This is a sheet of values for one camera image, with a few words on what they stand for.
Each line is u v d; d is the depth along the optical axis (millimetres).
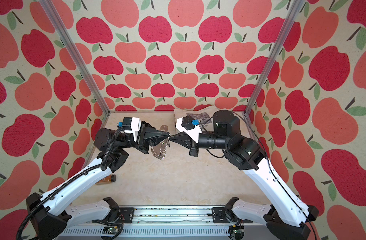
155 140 499
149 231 783
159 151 485
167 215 764
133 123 410
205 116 1099
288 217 363
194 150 470
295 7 693
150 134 467
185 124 395
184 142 457
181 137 477
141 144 463
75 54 867
